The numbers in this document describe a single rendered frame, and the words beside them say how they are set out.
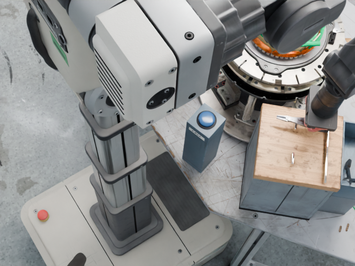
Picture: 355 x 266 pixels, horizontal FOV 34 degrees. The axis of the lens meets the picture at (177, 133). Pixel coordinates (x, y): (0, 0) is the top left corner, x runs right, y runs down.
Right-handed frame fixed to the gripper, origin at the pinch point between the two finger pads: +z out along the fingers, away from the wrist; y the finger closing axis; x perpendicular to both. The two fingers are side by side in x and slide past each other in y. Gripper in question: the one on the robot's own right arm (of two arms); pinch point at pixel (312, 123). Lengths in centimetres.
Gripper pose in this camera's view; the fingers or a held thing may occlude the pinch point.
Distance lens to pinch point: 140.0
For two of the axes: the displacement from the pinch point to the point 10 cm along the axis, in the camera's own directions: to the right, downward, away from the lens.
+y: 1.5, -9.1, 4.0
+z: -0.6, 4.0, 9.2
